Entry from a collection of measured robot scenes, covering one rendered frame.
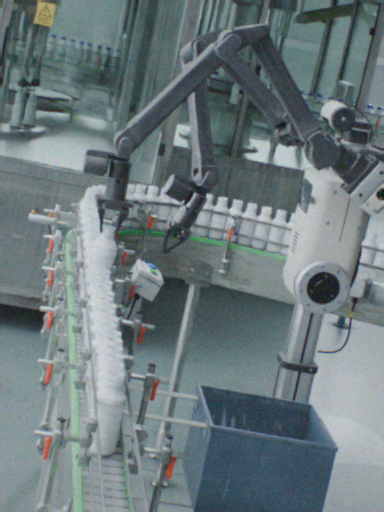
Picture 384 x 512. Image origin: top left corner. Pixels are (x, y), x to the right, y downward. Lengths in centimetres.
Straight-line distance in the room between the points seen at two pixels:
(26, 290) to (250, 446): 392
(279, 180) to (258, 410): 552
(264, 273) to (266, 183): 373
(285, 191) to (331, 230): 518
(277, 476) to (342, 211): 88
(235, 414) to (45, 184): 356
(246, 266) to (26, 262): 200
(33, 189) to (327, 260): 329
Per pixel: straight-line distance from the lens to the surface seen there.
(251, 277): 523
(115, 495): 252
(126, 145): 348
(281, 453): 321
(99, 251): 354
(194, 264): 523
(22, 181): 687
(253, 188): 890
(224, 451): 319
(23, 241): 693
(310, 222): 377
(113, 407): 265
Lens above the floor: 194
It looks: 11 degrees down
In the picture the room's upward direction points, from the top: 12 degrees clockwise
